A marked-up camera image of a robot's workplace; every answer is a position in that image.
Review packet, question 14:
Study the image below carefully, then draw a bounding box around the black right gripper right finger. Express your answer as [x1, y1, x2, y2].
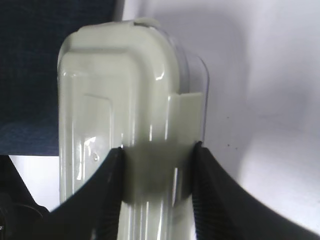
[191, 141, 320, 240]

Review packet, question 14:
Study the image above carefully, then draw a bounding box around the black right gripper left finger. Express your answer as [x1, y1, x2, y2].
[29, 148, 124, 240]

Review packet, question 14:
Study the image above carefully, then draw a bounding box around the green lidded glass food container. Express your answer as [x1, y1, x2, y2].
[57, 18, 210, 240]

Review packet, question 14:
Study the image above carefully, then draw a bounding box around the dark blue zippered lunch bag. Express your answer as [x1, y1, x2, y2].
[0, 0, 117, 156]

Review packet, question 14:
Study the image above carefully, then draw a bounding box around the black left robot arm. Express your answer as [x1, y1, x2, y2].
[0, 155, 50, 240]

